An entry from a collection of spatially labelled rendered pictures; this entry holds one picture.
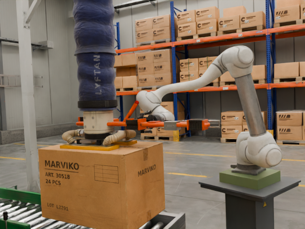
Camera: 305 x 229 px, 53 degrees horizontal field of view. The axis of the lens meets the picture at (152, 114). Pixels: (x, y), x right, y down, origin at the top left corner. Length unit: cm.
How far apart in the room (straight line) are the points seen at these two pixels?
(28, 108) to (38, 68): 807
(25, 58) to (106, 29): 304
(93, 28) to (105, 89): 33
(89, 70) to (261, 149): 109
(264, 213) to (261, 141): 55
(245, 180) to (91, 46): 125
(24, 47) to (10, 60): 726
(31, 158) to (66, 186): 298
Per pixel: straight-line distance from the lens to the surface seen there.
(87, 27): 173
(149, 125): 159
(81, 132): 186
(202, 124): 146
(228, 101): 1021
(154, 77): 969
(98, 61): 171
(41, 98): 1263
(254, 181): 205
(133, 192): 157
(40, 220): 235
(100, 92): 169
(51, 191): 187
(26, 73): 467
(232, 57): 185
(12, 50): 1206
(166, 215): 206
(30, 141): 469
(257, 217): 219
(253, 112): 192
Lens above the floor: 134
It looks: 3 degrees down
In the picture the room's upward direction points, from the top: 2 degrees counter-clockwise
